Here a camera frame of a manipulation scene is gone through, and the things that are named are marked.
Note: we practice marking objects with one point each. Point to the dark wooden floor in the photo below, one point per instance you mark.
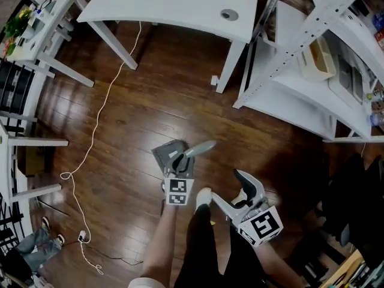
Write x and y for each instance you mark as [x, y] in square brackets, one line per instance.
[150, 115]

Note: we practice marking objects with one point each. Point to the person's left forearm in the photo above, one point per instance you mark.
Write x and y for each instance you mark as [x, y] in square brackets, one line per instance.
[160, 241]

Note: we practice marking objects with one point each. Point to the green potted plant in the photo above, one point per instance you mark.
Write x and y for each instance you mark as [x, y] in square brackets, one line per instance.
[16, 25]

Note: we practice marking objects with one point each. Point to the grey tray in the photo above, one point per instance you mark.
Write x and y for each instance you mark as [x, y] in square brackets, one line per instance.
[346, 79]

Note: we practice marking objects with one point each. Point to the person's white shoe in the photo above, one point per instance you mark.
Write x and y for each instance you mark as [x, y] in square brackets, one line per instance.
[240, 199]
[204, 198]

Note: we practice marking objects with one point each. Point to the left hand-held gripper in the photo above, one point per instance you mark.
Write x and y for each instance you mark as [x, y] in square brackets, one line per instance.
[178, 192]

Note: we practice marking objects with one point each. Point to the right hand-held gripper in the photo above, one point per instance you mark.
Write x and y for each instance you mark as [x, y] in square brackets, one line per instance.
[260, 225]

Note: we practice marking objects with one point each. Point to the person's black trousers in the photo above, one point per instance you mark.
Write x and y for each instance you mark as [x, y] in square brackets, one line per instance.
[204, 250]

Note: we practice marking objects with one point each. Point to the white metal shelving rack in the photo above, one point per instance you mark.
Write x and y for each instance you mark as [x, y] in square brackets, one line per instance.
[300, 100]

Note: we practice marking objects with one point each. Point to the white side table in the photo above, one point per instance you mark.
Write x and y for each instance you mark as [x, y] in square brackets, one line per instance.
[18, 160]

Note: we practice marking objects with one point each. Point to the person's white sleeve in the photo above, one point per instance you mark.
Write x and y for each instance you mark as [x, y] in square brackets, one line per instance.
[147, 283]

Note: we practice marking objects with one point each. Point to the light wooden desk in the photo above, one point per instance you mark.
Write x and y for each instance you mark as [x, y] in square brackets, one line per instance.
[345, 271]

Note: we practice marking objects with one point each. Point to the beige plastic bin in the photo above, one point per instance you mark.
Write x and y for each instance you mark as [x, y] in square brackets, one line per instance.
[316, 60]

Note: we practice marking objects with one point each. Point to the white power plug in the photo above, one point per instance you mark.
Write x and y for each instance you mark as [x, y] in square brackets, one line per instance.
[82, 236]

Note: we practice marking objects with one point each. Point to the black slatted chair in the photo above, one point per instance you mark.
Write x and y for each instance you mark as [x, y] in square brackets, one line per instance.
[15, 91]

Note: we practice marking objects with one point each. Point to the large white desk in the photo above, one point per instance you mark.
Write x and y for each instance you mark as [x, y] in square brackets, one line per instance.
[180, 1]

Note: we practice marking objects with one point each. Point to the small white table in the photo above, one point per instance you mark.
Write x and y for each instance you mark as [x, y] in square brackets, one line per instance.
[48, 34]

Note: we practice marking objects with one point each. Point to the person's right forearm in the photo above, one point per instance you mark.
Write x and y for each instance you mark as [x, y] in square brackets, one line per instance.
[276, 265]

